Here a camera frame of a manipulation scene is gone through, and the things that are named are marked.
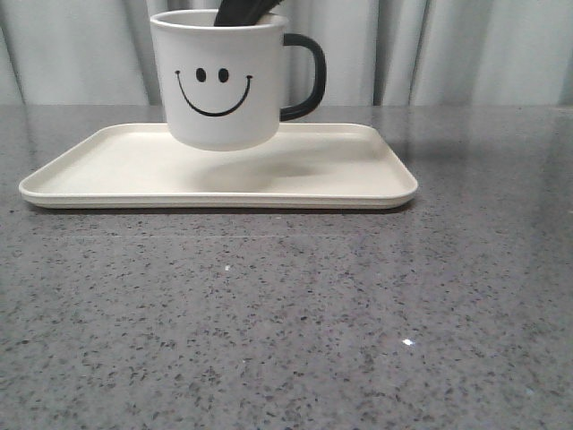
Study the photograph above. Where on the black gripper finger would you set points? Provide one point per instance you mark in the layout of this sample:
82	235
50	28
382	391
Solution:
233	13

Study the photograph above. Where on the white smiley mug black handle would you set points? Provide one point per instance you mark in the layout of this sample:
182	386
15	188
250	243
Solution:
222	87

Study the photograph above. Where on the grey pleated curtain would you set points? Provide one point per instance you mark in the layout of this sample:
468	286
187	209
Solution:
379	53

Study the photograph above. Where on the cream rectangular plastic tray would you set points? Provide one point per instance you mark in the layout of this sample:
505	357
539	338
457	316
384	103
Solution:
307	166

